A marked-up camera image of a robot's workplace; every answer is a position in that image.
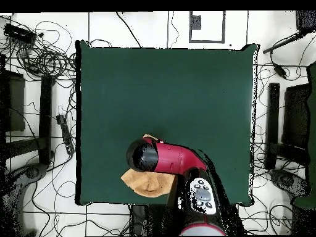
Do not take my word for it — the yellow terry towel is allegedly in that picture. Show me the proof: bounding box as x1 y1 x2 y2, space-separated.
120 133 178 199

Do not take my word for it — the black flat box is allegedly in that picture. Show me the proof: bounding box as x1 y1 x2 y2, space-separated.
0 69 26 132
281 83 311 149

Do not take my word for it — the dark green table cloth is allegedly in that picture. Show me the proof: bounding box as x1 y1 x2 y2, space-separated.
75 39 260 207

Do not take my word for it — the black power strip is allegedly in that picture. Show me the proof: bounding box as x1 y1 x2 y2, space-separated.
56 114 75 156

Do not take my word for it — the black stand bar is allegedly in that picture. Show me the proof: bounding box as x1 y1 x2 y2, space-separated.
38 75 56 165
267 82 280 170

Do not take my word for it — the dark grey square plate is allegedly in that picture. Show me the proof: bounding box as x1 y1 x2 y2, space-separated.
189 15 202 30

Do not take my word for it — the black power adapter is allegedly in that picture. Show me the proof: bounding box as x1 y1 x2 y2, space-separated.
273 63 288 80

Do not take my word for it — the black boom pole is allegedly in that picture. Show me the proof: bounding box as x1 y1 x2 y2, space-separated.
262 30 308 54

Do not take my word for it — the dark green hanging cloth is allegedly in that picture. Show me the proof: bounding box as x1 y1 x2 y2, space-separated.
293 61 316 210

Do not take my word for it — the black network box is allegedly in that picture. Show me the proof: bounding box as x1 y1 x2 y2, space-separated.
3 22 38 46

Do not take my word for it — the black speckled box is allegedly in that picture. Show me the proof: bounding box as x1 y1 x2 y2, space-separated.
295 10 316 32

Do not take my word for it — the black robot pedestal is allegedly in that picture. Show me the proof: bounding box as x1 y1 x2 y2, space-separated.
129 204 183 236

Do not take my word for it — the black floor cable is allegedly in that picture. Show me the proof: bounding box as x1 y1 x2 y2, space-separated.
115 11 143 48

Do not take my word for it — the grey floor tape frame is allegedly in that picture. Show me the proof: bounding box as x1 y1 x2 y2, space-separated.
189 10 226 44

